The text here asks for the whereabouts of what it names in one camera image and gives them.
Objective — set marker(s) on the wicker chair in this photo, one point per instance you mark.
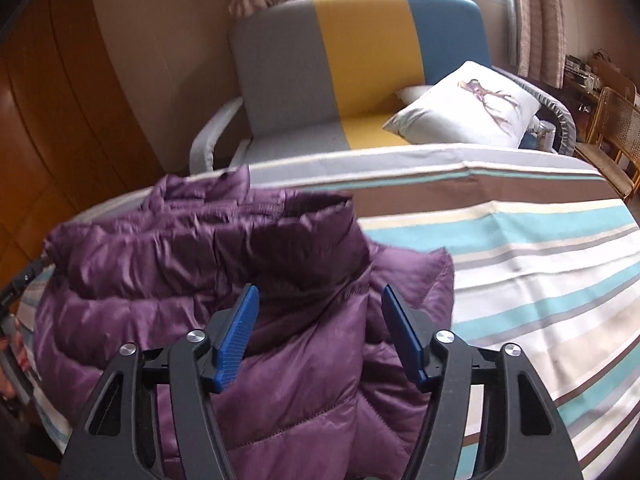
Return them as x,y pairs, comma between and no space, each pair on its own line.
617,125

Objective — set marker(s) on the grey padded rail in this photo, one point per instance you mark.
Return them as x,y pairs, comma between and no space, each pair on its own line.
561,115

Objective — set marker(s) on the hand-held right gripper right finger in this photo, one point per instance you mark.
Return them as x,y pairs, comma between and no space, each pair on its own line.
407,341

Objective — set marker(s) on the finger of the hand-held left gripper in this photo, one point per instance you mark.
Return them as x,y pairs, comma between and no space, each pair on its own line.
25,277

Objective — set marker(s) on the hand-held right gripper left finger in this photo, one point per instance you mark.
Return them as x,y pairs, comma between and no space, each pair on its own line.
237,341

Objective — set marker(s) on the cream pillow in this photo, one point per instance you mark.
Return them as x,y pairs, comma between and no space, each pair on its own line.
411,93

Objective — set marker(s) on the silver tin can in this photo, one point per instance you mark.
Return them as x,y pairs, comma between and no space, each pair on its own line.
545,134

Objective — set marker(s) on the brown paper bag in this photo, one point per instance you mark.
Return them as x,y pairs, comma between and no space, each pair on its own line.
607,69

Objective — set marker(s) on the purple puffer jacket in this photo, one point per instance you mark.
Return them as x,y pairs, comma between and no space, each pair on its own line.
150,270

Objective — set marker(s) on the white printed pillow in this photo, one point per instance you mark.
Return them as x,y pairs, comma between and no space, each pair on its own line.
470,105

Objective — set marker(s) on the striped bed blanket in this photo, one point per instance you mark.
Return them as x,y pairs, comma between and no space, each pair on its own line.
525,270

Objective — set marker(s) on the wooden wardrobe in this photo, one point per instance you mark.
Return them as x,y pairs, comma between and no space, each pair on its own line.
65,110

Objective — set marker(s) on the cluttered side table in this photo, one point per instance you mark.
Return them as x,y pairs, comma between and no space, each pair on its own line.
580,74

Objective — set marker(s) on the person's left hand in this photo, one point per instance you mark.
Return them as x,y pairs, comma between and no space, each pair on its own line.
6,385

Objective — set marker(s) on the grey yellow blue sofa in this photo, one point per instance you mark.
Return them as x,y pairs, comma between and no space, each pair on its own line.
280,60

